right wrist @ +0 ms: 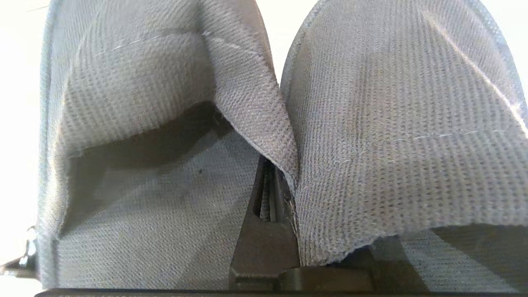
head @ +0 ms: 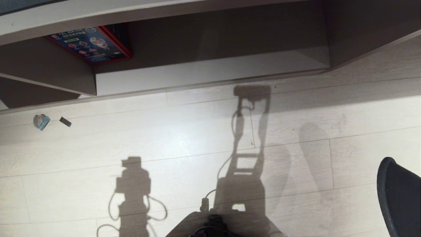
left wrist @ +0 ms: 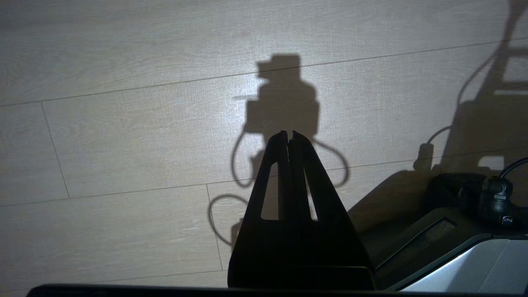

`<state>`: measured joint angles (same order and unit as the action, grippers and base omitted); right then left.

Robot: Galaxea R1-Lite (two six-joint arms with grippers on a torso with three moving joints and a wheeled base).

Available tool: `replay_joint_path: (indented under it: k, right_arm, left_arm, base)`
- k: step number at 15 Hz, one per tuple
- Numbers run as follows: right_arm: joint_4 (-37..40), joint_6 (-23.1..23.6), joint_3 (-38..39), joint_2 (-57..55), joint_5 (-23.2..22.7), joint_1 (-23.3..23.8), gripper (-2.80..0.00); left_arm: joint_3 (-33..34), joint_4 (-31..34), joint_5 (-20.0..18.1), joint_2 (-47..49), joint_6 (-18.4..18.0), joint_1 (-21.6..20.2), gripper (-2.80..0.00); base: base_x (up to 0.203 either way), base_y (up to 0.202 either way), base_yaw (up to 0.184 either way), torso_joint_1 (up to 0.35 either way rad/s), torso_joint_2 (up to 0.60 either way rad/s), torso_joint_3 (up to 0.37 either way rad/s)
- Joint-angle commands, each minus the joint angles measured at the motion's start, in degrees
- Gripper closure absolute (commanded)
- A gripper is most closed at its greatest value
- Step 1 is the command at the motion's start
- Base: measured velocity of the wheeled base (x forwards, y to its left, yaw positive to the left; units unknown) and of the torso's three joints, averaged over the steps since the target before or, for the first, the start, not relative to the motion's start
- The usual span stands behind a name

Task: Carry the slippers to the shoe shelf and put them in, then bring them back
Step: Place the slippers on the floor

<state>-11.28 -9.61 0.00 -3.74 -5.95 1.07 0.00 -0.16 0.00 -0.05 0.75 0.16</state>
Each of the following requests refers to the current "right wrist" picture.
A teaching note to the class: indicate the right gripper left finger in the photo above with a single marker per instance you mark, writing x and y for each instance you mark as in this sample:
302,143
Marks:
264,243

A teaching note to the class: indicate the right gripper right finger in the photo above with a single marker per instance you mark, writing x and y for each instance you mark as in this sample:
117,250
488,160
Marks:
330,278

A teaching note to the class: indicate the grey fabric slipper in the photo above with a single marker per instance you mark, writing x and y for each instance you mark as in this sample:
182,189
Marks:
404,123
144,82

